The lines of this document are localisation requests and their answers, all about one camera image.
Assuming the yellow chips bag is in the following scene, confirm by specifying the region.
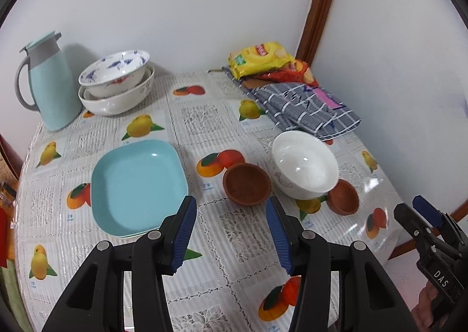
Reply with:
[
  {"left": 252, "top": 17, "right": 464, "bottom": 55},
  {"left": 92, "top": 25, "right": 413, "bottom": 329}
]
[{"left": 228, "top": 42, "right": 293, "bottom": 79}]

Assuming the white rice bowl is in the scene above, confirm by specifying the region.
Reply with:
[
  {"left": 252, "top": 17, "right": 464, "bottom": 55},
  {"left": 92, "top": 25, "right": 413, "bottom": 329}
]
[{"left": 270, "top": 131, "right": 339, "bottom": 200}]

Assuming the red chips bag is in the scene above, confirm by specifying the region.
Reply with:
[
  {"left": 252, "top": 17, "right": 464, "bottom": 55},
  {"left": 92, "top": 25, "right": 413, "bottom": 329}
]
[{"left": 256, "top": 59, "right": 319, "bottom": 87}]

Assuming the green square plate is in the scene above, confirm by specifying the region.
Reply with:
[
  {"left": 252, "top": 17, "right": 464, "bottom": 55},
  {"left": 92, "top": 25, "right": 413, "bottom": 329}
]
[{"left": 106, "top": 231, "right": 147, "bottom": 240}]

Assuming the grey checked cloth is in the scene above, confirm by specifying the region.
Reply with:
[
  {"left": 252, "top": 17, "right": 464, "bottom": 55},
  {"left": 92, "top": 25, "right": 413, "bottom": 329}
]
[{"left": 222, "top": 67, "right": 361, "bottom": 141}]

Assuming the blue patterned porcelain bowl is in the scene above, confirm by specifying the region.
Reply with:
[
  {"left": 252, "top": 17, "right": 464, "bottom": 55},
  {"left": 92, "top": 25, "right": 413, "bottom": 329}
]
[{"left": 78, "top": 50, "right": 150, "bottom": 99}]

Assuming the brown wooden door frame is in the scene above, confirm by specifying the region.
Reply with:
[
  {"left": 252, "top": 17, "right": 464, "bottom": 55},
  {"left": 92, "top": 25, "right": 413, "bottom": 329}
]
[{"left": 296, "top": 0, "right": 333, "bottom": 65}]

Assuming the fruit print tablecloth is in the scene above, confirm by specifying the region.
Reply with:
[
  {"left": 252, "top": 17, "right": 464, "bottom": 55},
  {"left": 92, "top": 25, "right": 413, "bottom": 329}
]
[{"left": 14, "top": 69, "right": 407, "bottom": 332}]

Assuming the light blue thermos jug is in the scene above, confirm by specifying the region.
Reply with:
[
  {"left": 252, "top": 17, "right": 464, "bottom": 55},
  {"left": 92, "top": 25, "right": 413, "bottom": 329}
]
[{"left": 14, "top": 32, "right": 82, "bottom": 131}]

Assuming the brown clay bowl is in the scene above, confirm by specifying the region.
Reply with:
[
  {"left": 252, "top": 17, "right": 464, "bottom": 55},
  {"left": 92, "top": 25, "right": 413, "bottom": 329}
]
[
  {"left": 326, "top": 179, "right": 359, "bottom": 215},
  {"left": 223, "top": 163, "right": 271, "bottom": 207}
]

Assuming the large white porcelain bowl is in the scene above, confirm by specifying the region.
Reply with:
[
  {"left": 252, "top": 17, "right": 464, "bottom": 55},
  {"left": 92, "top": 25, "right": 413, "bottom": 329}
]
[{"left": 78, "top": 65, "right": 155, "bottom": 116}]

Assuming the right human hand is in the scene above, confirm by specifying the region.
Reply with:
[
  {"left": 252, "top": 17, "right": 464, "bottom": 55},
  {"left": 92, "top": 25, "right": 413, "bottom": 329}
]
[{"left": 411, "top": 282, "right": 438, "bottom": 332}]

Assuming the blue square plate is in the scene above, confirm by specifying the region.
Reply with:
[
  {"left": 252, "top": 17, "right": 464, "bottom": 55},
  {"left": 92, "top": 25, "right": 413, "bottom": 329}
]
[{"left": 90, "top": 139, "right": 189, "bottom": 236}]

